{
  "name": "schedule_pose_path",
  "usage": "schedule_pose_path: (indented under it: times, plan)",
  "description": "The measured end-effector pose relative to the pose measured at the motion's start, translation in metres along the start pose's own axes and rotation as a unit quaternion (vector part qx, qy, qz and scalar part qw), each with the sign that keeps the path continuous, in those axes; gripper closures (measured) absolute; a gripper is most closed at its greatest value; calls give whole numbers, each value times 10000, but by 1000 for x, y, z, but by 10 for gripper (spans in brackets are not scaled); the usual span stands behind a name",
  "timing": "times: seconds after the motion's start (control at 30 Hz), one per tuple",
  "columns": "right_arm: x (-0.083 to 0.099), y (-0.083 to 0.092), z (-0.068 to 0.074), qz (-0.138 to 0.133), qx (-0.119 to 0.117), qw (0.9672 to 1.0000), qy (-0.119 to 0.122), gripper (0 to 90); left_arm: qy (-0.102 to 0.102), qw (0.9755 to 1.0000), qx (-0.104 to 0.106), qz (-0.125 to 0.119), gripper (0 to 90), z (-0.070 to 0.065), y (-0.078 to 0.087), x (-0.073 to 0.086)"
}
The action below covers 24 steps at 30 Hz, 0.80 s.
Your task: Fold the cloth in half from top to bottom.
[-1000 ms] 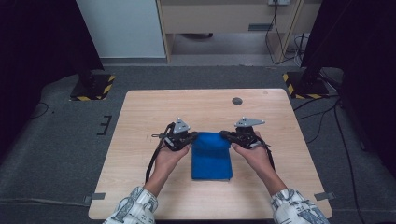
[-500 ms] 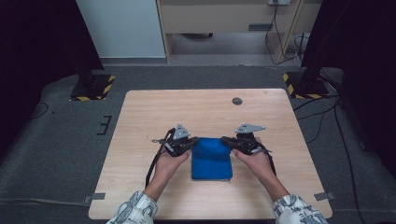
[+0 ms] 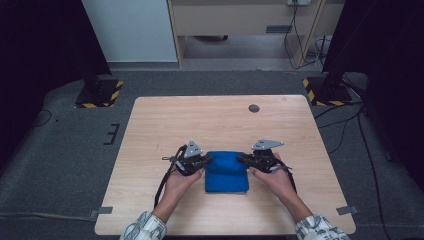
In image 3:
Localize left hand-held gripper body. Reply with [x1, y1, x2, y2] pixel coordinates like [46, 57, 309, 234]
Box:
[173, 140, 207, 177]

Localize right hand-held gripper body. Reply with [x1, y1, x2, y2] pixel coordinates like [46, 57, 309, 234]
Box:
[250, 138, 285, 174]

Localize blue towel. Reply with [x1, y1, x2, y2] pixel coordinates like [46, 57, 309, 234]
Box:
[204, 150, 250, 194]

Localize person's left hand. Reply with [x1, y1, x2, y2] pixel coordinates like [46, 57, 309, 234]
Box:
[163, 167, 205, 205]

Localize person's right hand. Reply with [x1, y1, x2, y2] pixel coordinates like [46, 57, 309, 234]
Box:
[248, 152, 298, 205]

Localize black stand base striped edge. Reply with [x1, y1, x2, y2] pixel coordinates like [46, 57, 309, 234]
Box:
[302, 75, 354, 107]
[74, 75, 124, 109]

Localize grey tape piece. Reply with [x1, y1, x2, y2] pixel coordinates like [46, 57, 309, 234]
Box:
[335, 205, 361, 216]
[89, 206, 114, 220]

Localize dark round object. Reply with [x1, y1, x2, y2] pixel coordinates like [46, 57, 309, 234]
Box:
[193, 34, 230, 43]

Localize dark grey rectangular plate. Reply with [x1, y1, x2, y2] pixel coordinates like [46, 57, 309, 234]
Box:
[265, 25, 293, 34]

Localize light wooden desk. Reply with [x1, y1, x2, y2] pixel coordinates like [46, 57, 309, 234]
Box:
[166, 0, 344, 69]

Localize white cabinet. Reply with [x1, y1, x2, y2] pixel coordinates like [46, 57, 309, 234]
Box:
[82, 0, 178, 63]

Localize dark curtain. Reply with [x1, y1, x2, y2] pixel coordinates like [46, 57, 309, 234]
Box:
[0, 0, 113, 168]
[321, 0, 424, 183]

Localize right hand-held gripper cable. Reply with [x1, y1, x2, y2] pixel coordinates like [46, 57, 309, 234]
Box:
[274, 159, 298, 195]

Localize hand-held gripper cable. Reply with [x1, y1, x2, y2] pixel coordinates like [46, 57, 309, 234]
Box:
[153, 144, 188, 210]
[274, 159, 298, 195]

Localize left hand-held gripper cable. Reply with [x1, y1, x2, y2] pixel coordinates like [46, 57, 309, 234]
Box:
[153, 144, 188, 210]

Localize black floor cables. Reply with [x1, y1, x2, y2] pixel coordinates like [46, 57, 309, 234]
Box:
[313, 101, 366, 155]

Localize thin black floor cable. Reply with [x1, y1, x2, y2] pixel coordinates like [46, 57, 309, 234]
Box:
[357, 109, 385, 240]

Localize black hanging power cables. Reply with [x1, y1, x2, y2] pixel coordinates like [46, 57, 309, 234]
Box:
[283, 0, 331, 71]

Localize grey floor cable strip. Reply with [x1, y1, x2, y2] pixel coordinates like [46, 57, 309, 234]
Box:
[0, 211, 98, 223]

